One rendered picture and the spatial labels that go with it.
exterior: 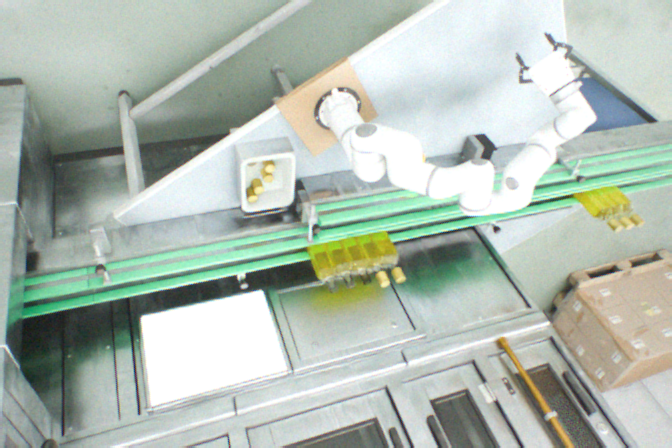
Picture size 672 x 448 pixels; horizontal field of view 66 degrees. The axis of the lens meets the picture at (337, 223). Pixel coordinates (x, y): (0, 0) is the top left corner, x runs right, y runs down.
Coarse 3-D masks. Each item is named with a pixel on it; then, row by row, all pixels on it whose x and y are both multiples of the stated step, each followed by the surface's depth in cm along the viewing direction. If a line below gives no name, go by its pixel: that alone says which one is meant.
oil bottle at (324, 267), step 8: (312, 248) 176; (320, 248) 177; (312, 256) 176; (320, 256) 174; (328, 256) 175; (312, 264) 178; (320, 264) 172; (328, 264) 172; (320, 272) 170; (328, 272) 170; (320, 280) 172
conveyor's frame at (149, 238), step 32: (640, 128) 226; (448, 160) 197; (320, 192) 177; (352, 192) 179; (384, 192) 183; (160, 224) 172; (192, 224) 174; (224, 224) 175; (256, 224) 177; (288, 224) 179; (32, 256) 158; (64, 256) 159; (128, 256) 163
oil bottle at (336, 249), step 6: (330, 246) 177; (336, 246) 177; (342, 246) 178; (330, 252) 176; (336, 252) 175; (342, 252) 176; (336, 258) 174; (342, 258) 174; (348, 258) 174; (336, 264) 172; (342, 264) 172; (348, 264) 172; (336, 270) 173; (342, 270) 171; (348, 270) 172; (342, 276) 173
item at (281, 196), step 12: (264, 156) 159; (276, 156) 160; (288, 156) 161; (240, 168) 159; (252, 168) 169; (276, 168) 173; (288, 168) 169; (276, 180) 177; (288, 180) 172; (264, 192) 178; (276, 192) 179; (288, 192) 175; (252, 204) 174; (264, 204) 175; (276, 204) 175; (288, 204) 176
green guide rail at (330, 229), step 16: (592, 176) 215; (608, 176) 215; (624, 176) 216; (640, 176) 219; (544, 192) 204; (560, 192) 206; (416, 208) 190; (432, 208) 191; (448, 208) 192; (320, 224) 179; (336, 224) 181; (352, 224) 181; (368, 224) 182; (384, 224) 183
